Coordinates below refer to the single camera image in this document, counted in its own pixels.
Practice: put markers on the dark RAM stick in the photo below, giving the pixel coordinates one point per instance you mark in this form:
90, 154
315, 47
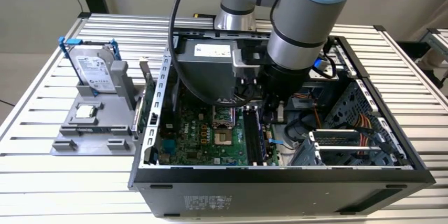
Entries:
93, 129
263, 140

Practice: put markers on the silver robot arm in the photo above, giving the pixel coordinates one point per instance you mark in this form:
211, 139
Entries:
305, 19

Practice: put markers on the black RAM slot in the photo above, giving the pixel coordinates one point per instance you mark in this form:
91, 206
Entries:
250, 134

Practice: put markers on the grey power supply unit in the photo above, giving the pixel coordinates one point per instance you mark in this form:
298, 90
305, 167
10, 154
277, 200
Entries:
210, 69

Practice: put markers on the CPU socket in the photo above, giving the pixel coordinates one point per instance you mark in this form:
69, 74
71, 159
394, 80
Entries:
223, 137

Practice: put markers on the metal disk bay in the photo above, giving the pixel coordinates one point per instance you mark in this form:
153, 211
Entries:
337, 148

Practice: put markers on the green motherboard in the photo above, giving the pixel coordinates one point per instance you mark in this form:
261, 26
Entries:
197, 142

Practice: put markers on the small yellow black plug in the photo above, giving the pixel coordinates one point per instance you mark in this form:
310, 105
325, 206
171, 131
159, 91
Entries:
198, 15

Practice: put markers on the green graphics card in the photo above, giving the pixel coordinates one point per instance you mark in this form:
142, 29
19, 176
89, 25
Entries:
150, 90

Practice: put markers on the black open PC case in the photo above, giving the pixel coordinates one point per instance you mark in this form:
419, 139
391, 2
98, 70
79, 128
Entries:
281, 195

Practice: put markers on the neighbouring slat table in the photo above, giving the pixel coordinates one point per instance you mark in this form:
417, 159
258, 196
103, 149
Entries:
438, 37

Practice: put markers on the grey parts rack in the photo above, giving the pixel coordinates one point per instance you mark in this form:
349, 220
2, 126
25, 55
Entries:
113, 108

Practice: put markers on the hard disk in blue carrier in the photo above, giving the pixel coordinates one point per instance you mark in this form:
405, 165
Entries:
93, 72

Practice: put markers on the silver CPU chip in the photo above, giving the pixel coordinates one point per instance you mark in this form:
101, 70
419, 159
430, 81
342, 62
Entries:
86, 111

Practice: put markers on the silver gripper side bracket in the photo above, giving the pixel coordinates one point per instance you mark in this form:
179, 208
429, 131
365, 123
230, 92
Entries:
282, 112

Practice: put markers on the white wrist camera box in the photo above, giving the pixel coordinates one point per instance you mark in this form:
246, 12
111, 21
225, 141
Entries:
238, 60

